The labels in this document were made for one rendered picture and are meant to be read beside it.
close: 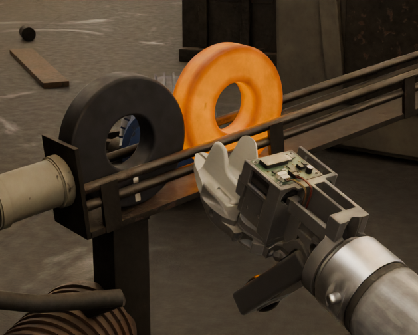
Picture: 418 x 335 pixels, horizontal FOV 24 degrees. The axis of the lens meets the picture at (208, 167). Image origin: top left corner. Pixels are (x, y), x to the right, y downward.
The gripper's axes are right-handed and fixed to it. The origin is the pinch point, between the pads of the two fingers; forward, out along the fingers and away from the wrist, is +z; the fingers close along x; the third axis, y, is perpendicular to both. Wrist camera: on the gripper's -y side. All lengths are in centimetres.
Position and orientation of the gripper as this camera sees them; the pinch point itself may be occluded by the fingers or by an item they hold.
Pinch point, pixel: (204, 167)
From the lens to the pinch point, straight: 98.5
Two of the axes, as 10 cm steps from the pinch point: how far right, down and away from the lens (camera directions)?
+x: -7.9, 1.9, -5.9
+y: 1.9, -8.3, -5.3
